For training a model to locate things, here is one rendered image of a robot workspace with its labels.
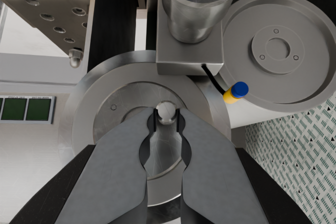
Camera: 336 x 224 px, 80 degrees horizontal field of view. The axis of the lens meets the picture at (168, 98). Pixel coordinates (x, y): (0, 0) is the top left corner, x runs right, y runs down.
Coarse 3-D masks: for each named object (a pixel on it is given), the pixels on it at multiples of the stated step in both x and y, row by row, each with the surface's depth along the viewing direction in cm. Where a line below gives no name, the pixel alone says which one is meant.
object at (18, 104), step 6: (6, 102) 50; (12, 102) 50; (18, 102) 50; (24, 102) 50; (6, 108) 50; (12, 108) 50; (18, 108) 50; (6, 114) 49; (12, 114) 49; (18, 114) 49
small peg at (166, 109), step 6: (162, 102) 13; (168, 102) 13; (156, 108) 13; (162, 108) 13; (168, 108) 13; (174, 108) 13; (156, 114) 13; (162, 114) 13; (168, 114) 13; (174, 114) 13; (162, 120) 13; (168, 120) 13; (174, 120) 15
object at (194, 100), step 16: (128, 64) 17; (144, 64) 17; (96, 80) 17; (112, 80) 17; (128, 80) 17; (144, 80) 17; (160, 80) 17; (176, 80) 17; (96, 96) 17; (192, 96) 17; (80, 112) 16; (192, 112) 16; (208, 112) 16; (80, 128) 16; (80, 144) 16; (160, 176) 15; (176, 176) 15; (160, 192) 15; (176, 192) 15
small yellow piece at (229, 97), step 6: (204, 66) 15; (210, 72) 14; (210, 78) 14; (216, 84) 14; (234, 84) 11; (240, 84) 11; (246, 84) 11; (222, 90) 14; (228, 90) 12; (234, 90) 11; (240, 90) 11; (246, 90) 11; (228, 96) 12; (234, 96) 12; (240, 96) 11; (228, 102) 13
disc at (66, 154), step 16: (112, 64) 18; (80, 80) 18; (192, 80) 18; (208, 80) 18; (80, 96) 18; (208, 96) 18; (64, 112) 18; (224, 112) 18; (64, 128) 17; (224, 128) 17; (64, 144) 17; (64, 160) 17; (160, 208) 16; (176, 208) 16
